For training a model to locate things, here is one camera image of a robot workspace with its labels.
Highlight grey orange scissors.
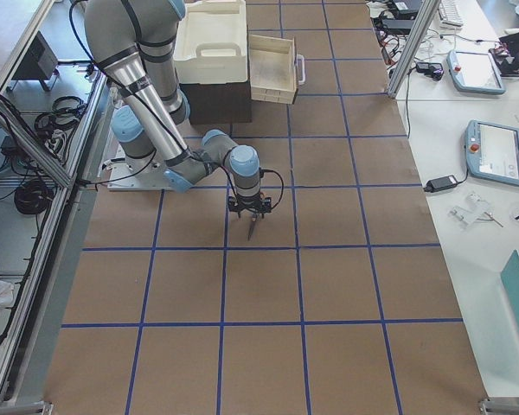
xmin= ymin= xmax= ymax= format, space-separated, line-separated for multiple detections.
xmin=247 ymin=213 xmax=259 ymax=241

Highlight blue teach pendant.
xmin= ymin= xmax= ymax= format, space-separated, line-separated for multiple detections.
xmin=465 ymin=120 xmax=519 ymax=187
xmin=446 ymin=50 xmax=506 ymax=95

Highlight white plastic tray bin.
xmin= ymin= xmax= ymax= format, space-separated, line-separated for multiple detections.
xmin=173 ymin=1 xmax=248 ymax=85

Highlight light wooden drawer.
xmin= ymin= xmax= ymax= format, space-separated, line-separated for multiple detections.
xmin=248 ymin=35 xmax=305 ymax=105

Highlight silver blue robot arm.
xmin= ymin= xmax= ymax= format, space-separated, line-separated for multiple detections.
xmin=84 ymin=1 xmax=276 ymax=215

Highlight upper blue teach pendant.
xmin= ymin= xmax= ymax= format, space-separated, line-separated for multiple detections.
xmin=446 ymin=50 xmax=506 ymax=95

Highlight black power adapter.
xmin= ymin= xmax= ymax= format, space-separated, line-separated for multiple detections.
xmin=423 ymin=175 xmax=458 ymax=193

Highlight clear plastic bracket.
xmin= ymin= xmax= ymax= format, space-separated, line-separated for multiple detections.
xmin=449 ymin=192 xmax=494 ymax=229

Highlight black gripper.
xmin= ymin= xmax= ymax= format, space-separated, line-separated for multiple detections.
xmin=227 ymin=195 xmax=272 ymax=219

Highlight lower blue teach pendant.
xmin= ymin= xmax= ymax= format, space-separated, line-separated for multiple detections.
xmin=465 ymin=120 xmax=519 ymax=187

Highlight dark brown wooden cabinet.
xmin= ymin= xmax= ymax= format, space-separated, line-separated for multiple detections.
xmin=181 ymin=81 xmax=252 ymax=125

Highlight black box on floor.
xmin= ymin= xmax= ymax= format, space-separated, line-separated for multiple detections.
xmin=6 ymin=31 xmax=59 ymax=92

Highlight aluminium frame post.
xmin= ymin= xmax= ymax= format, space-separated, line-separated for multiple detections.
xmin=388 ymin=0 xmax=439 ymax=99

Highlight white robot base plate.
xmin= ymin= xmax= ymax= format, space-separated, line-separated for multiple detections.
xmin=106 ymin=163 xmax=170 ymax=191

